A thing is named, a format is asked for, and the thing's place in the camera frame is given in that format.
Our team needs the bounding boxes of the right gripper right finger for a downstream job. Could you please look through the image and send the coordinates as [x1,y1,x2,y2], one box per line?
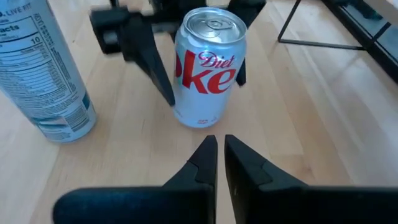
[224,134,398,224]

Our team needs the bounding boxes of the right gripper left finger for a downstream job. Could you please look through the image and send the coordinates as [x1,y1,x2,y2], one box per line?
[52,134,218,224]

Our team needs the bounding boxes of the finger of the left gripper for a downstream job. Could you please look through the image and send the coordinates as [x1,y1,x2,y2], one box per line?
[123,14,176,107]
[234,58,248,88]

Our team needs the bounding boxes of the silver Diet Coke can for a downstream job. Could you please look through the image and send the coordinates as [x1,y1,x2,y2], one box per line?
[172,6,248,129]

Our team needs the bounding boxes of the tall white black-top can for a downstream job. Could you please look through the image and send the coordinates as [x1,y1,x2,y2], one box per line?
[0,0,98,144]

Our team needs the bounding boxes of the wooden shelf with black legs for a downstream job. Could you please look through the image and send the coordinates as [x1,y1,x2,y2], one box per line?
[277,0,393,51]

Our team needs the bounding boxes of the black aluminium table frame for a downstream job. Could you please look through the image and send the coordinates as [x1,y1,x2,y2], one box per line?
[322,0,398,85]

